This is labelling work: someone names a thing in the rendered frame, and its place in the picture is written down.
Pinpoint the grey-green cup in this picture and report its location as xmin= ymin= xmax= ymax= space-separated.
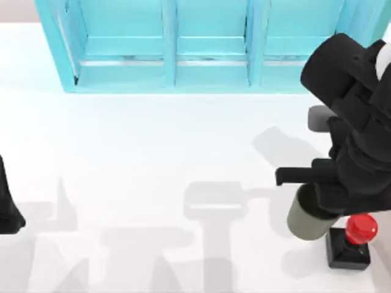
xmin=286 ymin=183 xmax=340 ymax=242

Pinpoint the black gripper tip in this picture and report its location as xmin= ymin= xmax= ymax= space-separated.
xmin=0 ymin=155 xmax=27 ymax=236

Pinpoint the pale grey rounded box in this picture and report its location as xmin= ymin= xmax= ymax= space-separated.
xmin=307 ymin=104 xmax=337 ymax=132

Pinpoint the black bottle with red cap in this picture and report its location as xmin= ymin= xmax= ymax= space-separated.
xmin=325 ymin=212 xmax=379 ymax=270

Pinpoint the light blue rack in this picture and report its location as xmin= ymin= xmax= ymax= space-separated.
xmin=34 ymin=0 xmax=391 ymax=95

